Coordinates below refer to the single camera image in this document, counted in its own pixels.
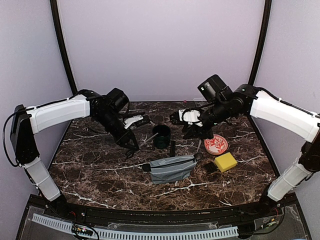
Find black clipper guard comb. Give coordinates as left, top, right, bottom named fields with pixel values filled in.
left=203, top=162, right=218, bottom=174

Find long black-handled scissors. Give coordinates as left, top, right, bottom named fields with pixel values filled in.
left=196, top=139, right=202, bottom=153

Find yellow sponge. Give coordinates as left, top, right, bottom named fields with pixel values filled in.
left=214, top=152, right=238, bottom=173

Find small black scissors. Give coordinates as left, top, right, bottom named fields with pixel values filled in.
left=135, top=133, right=158, bottom=151

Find white slotted cable duct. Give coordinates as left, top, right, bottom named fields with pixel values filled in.
left=31, top=213, right=239, bottom=240

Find black front table rail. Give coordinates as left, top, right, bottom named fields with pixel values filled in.
left=67, top=202, right=261, bottom=225

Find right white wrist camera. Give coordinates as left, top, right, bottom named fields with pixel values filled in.
left=169, top=109, right=203, bottom=127

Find right black frame post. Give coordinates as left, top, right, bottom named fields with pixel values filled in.
left=248, top=0, right=273, bottom=86

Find left black frame post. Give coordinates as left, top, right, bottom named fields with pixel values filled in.
left=49, top=0, right=78, bottom=94

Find grey zipper pouch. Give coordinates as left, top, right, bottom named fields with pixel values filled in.
left=142, top=152, right=203, bottom=185

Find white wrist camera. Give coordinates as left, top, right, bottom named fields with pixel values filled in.
left=124, top=115, right=150, bottom=129
left=169, top=109, right=203, bottom=127

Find black frame post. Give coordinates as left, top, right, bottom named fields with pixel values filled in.
left=49, top=0, right=78, bottom=94
left=248, top=0, right=273, bottom=86

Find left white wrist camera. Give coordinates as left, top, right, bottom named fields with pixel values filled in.
left=124, top=115, right=150, bottom=129

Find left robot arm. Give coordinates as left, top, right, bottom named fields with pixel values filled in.
left=2, top=88, right=140, bottom=218

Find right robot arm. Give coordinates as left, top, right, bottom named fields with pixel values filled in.
left=177, top=74, right=320, bottom=217

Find dark green mug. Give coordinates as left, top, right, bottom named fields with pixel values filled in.
left=152, top=124, right=171, bottom=149

